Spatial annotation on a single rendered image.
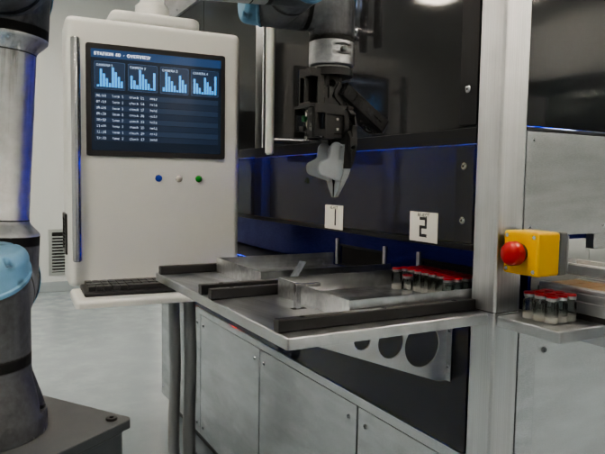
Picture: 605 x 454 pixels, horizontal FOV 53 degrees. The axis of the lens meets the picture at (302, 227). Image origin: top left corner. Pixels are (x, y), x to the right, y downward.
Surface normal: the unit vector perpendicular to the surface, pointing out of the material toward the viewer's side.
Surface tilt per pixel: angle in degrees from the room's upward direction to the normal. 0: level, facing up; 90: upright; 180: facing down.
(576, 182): 90
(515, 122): 90
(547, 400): 90
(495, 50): 90
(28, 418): 72
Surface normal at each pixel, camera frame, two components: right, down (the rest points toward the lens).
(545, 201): 0.48, 0.07
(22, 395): 0.89, -0.26
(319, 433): -0.88, 0.02
